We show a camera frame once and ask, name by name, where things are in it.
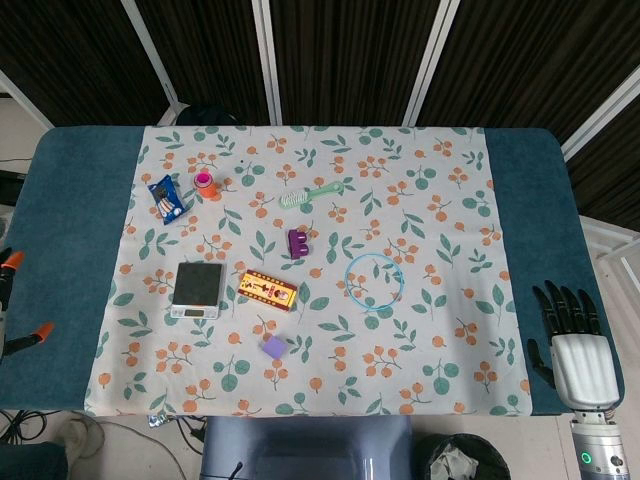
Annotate purple toy block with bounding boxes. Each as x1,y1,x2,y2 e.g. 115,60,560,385
286,228,312,260

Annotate teal table cover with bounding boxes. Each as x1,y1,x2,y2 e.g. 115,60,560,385
0,125,626,419

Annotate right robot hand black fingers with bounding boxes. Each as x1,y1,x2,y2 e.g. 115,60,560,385
527,279,624,409

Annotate lilac foam cube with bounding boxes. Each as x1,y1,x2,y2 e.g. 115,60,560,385
260,335,288,361

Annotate orange cup pink lid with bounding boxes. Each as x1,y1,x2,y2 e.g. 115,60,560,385
193,171,219,200

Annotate blue snack packet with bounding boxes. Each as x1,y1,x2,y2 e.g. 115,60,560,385
146,174,188,226

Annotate light blue plastic ring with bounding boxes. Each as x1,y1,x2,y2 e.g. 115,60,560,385
344,252,404,316

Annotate floral print tablecloth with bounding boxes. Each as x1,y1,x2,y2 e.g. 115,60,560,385
82,124,532,418

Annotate black trash bin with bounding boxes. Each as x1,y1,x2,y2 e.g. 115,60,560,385
416,432,512,480

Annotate dark folding screen white frames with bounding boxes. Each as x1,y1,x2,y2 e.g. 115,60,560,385
0,0,640,217

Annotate small digital scale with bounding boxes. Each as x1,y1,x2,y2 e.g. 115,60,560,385
169,262,225,320

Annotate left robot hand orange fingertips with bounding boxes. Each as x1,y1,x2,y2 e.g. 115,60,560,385
0,247,55,359

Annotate black bag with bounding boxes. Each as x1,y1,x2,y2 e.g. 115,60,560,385
176,103,242,127

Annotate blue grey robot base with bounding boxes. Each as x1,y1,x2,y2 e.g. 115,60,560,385
200,415,414,480

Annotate yellow red carton box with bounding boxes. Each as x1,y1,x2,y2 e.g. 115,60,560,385
238,269,299,313

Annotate green handled brush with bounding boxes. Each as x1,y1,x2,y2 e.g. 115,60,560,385
278,181,346,211

